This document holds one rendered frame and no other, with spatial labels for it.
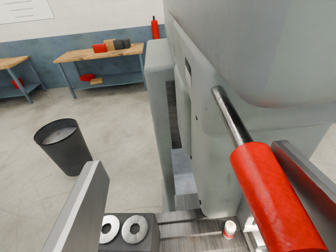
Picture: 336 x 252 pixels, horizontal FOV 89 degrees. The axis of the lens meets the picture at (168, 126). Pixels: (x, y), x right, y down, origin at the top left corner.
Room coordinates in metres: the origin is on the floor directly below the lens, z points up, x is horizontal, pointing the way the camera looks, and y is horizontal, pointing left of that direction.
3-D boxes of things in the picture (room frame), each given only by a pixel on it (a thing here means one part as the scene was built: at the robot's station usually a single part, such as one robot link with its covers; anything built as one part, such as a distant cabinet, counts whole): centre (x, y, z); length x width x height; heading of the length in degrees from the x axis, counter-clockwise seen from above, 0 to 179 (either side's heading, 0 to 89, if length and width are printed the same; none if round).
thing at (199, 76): (0.32, -0.16, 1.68); 0.34 x 0.24 x 0.10; 0
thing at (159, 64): (0.89, -0.16, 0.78); 0.50 x 0.47 x 1.56; 0
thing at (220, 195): (0.28, -0.16, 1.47); 0.21 x 0.19 x 0.32; 90
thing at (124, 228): (0.26, 0.20, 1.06); 0.22 x 0.12 x 0.20; 84
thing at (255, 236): (0.22, -0.33, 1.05); 0.15 x 0.06 x 0.04; 91
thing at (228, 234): (0.27, -0.20, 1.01); 0.04 x 0.04 x 0.11
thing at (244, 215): (0.16, -0.16, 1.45); 0.04 x 0.04 x 0.21; 0
